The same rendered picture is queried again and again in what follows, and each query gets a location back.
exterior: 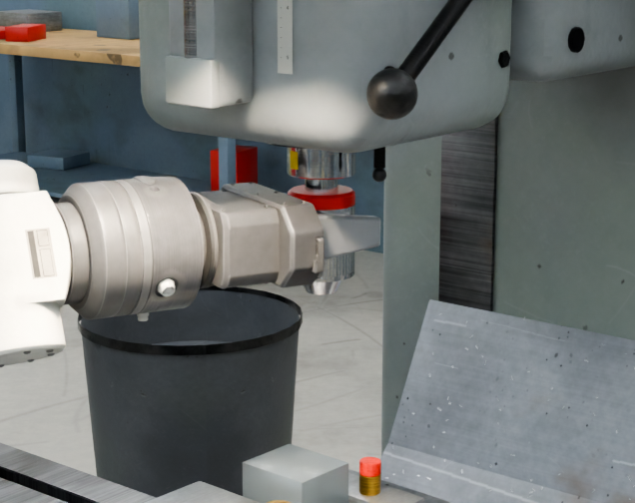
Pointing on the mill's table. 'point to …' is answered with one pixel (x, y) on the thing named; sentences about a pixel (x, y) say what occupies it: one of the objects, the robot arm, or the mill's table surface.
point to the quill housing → (342, 73)
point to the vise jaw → (201, 495)
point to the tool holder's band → (344, 196)
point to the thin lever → (379, 165)
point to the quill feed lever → (411, 67)
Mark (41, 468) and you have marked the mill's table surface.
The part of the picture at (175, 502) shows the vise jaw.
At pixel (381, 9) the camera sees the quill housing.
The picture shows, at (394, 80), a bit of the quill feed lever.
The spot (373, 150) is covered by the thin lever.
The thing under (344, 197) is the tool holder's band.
